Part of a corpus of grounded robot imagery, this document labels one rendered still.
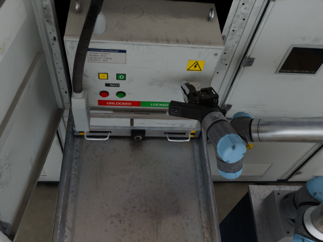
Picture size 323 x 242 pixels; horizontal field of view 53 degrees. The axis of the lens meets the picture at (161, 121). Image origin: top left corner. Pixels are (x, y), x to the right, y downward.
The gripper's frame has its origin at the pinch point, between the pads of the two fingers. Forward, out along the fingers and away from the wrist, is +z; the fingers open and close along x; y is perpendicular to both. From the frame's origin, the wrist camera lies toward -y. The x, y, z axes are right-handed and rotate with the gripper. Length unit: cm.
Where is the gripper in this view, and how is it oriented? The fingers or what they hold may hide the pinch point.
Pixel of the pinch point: (181, 84)
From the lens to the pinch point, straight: 114.2
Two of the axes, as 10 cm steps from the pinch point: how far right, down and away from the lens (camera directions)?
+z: -3.2, -6.4, 7.0
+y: 9.5, -2.0, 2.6
